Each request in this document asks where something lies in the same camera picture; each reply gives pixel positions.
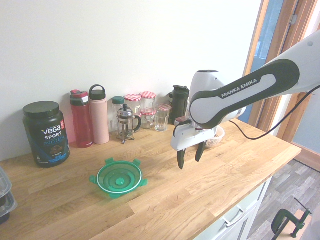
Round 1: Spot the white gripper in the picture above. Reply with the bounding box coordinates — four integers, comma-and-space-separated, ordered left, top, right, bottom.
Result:
170, 122, 218, 171

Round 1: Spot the green round container lid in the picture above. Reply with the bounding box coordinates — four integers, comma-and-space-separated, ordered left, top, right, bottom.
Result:
89, 157, 149, 200

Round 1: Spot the clear plastic food bowl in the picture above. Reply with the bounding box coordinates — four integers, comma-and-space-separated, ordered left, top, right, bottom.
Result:
203, 126, 225, 149

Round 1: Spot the jar with red checkered lid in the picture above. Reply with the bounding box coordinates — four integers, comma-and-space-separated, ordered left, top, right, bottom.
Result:
124, 93, 143, 117
140, 111, 156, 130
139, 91, 157, 113

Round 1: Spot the glass jar with green lid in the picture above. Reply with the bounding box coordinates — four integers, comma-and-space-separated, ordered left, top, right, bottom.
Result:
109, 96, 125, 133

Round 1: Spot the black takeaway container clear lid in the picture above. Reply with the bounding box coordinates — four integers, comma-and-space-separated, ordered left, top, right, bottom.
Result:
0, 192, 19, 225
0, 166, 13, 198

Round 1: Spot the cereal rings heap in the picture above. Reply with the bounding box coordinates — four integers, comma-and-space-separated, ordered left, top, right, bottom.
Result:
206, 136, 223, 147

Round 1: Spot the faceted glass tumbler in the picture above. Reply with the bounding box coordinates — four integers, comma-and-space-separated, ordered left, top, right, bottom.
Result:
154, 103, 172, 133

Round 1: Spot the dark shaker bottle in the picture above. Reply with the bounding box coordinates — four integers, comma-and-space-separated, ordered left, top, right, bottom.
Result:
168, 84, 190, 126

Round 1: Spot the white kitchen cabinet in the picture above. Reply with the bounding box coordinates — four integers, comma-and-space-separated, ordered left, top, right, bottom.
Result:
197, 174, 273, 240

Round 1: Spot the glass French press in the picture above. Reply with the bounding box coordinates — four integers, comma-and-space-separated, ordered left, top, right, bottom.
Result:
116, 103, 143, 145

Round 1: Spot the pink insulated bottle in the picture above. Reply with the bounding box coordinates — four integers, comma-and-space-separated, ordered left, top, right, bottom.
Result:
88, 84, 110, 145

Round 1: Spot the green C-clamp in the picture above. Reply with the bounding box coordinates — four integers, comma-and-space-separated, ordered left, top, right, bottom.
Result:
271, 198, 313, 240

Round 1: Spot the red water bottle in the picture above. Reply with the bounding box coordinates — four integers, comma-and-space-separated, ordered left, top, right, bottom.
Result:
69, 89, 95, 149

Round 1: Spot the black Vega protein tub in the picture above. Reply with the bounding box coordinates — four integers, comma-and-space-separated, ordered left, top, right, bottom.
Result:
22, 101, 71, 169

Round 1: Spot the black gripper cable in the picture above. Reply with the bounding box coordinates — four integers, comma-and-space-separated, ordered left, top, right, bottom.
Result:
228, 84, 320, 140

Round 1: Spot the metal cabinet handle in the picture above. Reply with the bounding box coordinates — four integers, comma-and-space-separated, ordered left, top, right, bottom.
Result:
221, 207, 245, 227

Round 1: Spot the wooden door frame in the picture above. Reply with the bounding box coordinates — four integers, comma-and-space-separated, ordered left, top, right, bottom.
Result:
243, 0, 320, 173

